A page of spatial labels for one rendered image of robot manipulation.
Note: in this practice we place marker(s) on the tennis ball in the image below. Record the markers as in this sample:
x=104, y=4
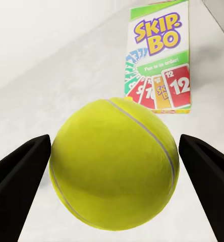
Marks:
x=114, y=164

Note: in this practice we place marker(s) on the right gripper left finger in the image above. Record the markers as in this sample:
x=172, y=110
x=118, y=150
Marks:
x=20, y=175

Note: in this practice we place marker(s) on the board game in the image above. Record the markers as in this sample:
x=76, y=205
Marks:
x=157, y=73

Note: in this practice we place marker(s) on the desk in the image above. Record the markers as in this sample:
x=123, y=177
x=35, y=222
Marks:
x=93, y=67

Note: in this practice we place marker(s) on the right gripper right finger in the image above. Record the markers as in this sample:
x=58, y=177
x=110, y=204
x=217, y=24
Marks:
x=205, y=167

